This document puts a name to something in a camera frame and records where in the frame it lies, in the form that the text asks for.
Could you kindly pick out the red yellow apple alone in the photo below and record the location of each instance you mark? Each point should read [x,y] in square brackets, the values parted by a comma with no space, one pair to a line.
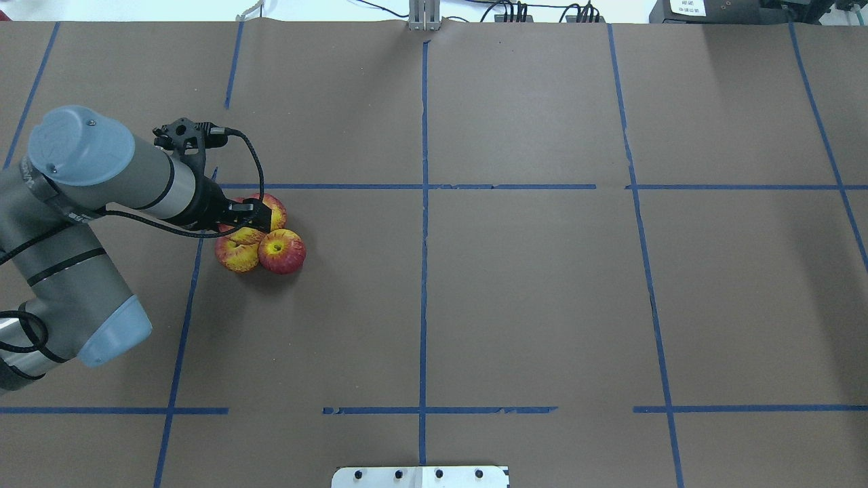
[246,236]

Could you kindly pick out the red yellow apple back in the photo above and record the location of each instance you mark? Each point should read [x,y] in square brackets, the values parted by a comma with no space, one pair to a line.
[279,215]

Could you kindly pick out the red yellow apple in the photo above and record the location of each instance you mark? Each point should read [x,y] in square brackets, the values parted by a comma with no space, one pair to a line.
[234,256]
[279,215]
[282,252]

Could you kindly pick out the red yellow apple front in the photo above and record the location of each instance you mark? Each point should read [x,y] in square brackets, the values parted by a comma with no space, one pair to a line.
[234,256]

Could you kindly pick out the red yellow apple left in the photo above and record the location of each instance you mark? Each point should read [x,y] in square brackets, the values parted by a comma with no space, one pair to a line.
[282,252]

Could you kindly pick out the upper black orange connector box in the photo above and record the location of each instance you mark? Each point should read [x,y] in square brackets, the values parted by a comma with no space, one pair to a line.
[513,13]

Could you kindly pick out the black computer box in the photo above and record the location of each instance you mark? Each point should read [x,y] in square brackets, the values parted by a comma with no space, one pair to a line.
[705,12]

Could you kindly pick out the aluminium frame post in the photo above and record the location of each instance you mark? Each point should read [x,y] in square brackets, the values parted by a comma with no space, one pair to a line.
[424,15]

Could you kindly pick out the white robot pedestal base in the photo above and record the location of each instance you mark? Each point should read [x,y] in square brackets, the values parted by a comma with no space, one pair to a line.
[422,476]

